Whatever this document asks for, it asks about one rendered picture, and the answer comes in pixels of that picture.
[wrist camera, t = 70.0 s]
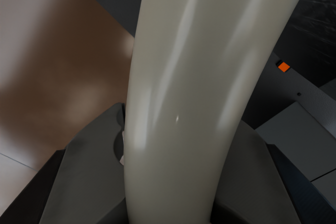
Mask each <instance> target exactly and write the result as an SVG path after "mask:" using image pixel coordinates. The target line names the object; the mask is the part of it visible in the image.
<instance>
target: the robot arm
mask: <svg viewBox="0 0 336 224"><path fill-rule="evenodd" d="M125 117H126V108H125V103H121V102H118V103H116V104H114V105H113V106H111V107H110V108H109V109H107V110H106V111H105V112H103V113H102V114H101V115H99V116H98V117H97V118H95V119H94V120H93V121H91V122H90V123H89V124H88V125H86V126H85V127H84V128H83V129H82V130H80V131H79V132H78V133H77V134H76V135H75V136H74V137H73V138H72V140H71V141H70V142H69V143H68V144H67V145H66V147H65V148H64V149H61V150H56V151H55V153H54V154H53V155H52V156H51V157H50V158H49V160H48V161H47V162H46V163H45V164H44V166H43V167H42V168H41V169H40V170H39V171H38V173H37V174H36V175H35V176H34V177H33V178H32V180H31V181H30V182H29V183H28V184H27V185H26V187H25V188H24V189H23V190H22V191H21V193H20V194H19V195H18V196H17V197H16V198H15V200H14V201H13V202H12V203H11V204H10V205H9V207H8V208H7V209H6V210H5V211H4V213H3V214H2V215H1V216H0V224H129V219H128V213H127V206H126V196H125V182H124V166H123V165H122V164H121V163H120V160H121V158H122V156H123V155H124V141H123V134H122V132H123V131H124V129H125ZM210 223H211V224H336V209H335V208H334V207H333V205H332V204H331V203H330V202H329V201H328V200H327V199H326V198H325V197H324V196H323V194H322V193H321V192H320V191H319V190H318V189H317V188H316V187H315V186H314V185H313V184H312V183H311V182H310V181H309V180H308V179H307V178H306V177H305V176H304V175H303V174H302V173H301V171H300V170H299V169H298V168H297V167H296V166H295V165H294V164H293V163H292V162H291V161H290V160H289V159H288V158H287V157H286V156H285V155H284V154H283V153H282V152H281V151H280V150H279V148H278V147H277V146H276V145H275V144H267V142H266V141H265V140H264V139H263V138H262V137H261V136H260V135H259V134H258V133H257V132H256V131H255V130H254V129H253V128H251V127H250V126H249V125H248V124H246V123H245V122H244V121H243V120H240V122H239V124H238V127H237V129H236V132H235V135H234V137H233V140H232V142H231V145H230V148H229V151H228V153H227V156H226V159H225V162H224V165H223V168H222V172H221V175H220V178H219V182H218V185H217V189H216V193H215V197H214V201H213V206H212V212H211V217H210Z"/></svg>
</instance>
